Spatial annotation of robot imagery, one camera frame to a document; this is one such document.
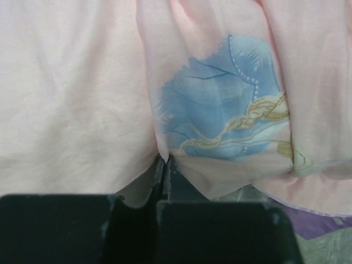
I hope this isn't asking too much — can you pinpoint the purple printed pillowcase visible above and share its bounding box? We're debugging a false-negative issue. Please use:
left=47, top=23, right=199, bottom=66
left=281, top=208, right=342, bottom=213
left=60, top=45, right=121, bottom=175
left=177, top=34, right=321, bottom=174
left=0, top=0, right=352, bottom=243

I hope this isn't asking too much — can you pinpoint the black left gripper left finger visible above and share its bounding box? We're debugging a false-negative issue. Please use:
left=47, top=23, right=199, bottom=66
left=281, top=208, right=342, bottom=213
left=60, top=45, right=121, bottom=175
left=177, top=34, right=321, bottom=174
left=1, top=158, right=164, bottom=263

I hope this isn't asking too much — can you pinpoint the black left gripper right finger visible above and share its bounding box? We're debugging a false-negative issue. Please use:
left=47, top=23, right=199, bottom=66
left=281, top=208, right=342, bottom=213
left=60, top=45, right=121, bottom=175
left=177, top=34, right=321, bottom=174
left=156, top=158, right=303, bottom=263

